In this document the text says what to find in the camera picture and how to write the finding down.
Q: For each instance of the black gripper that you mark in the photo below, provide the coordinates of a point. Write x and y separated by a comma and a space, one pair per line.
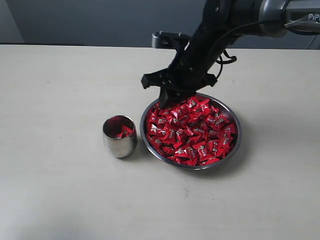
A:
196, 66

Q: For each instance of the red candy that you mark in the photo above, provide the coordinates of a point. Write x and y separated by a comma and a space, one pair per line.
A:
153, 130
226, 140
194, 105
119, 128
186, 156

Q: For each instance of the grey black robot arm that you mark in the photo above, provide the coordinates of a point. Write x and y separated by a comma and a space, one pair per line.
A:
223, 22

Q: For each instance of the metal bowl of red candies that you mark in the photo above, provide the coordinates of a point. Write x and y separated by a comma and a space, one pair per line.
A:
226, 111

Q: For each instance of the stainless steel cup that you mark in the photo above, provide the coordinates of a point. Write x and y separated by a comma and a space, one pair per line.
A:
120, 148

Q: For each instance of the red wrapped candy top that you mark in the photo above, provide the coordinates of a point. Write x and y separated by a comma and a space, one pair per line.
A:
194, 105

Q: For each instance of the red wrapped candy front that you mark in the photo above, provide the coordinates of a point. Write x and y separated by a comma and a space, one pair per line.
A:
186, 156

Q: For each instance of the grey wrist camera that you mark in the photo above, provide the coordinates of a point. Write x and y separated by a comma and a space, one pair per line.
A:
167, 40

